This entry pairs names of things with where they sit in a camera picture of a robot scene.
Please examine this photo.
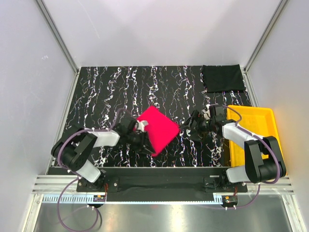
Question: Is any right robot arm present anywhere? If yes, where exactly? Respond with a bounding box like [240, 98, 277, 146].
[181, 104, 287, 185]

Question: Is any right aluminium frame post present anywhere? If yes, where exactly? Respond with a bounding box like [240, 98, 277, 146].
[244, 0, 289, 73]

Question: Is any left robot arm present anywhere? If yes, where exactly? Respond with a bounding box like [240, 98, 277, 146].
[51, 117, 155, 191]

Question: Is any connector block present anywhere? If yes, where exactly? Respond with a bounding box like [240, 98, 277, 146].
[224, 195, 238, 204]
[93, 193, 107, 202]

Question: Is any aluminium frame post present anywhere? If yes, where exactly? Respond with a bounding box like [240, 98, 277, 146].
[244, 0, 289, 73]
[34, 0, 79, 73]

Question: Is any left aluminium frame post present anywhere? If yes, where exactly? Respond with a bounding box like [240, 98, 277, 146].
[34, 0, 79, 73]

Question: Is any right connector block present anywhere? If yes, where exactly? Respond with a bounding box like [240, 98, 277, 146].
[224, 195, 238, 204]

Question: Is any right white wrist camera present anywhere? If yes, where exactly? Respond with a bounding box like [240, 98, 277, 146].
[202, 109, 211, 120]

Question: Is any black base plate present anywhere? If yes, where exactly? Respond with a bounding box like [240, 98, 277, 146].
[48, 166, 248, 203]

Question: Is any left connector block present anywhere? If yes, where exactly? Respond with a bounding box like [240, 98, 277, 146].
[93, 193, 107, 202]

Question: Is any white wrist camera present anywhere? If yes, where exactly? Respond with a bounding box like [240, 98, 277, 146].
[202, 109, 211, 120]
[135, 120, 148, 132]

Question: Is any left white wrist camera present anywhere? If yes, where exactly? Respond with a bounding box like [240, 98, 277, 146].
[135, 120, 148, 132]

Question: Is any folded black t shirt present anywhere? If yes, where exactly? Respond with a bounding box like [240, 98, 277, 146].
[201, 64, 246, 93]

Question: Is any slotted cable duct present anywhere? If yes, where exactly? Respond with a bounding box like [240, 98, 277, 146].
[42, 191, 223, 205]

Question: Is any yellow plastic bin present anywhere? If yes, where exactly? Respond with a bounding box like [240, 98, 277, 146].
[229, 105, 280, 167]

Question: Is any pink t shirt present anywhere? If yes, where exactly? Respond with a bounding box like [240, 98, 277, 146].
[137, 106, 180, 157]

